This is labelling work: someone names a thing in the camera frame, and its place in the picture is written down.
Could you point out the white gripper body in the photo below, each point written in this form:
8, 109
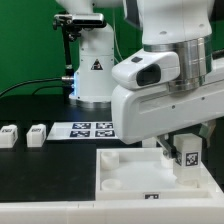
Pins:
151, 112

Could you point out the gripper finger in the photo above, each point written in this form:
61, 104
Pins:
169, 150
207, 129

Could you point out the white square tabletop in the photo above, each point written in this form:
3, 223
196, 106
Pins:
144, 173

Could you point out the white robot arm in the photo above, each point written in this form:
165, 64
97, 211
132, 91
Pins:
172, 82

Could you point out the white L-shaped fence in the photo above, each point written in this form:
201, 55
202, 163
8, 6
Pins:
147, 211

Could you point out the black camera on stand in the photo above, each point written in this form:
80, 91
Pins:
71, 26

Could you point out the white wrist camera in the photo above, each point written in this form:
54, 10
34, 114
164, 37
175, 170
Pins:
145, 69

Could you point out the tag marker sheet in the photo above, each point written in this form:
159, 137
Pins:
82, 130

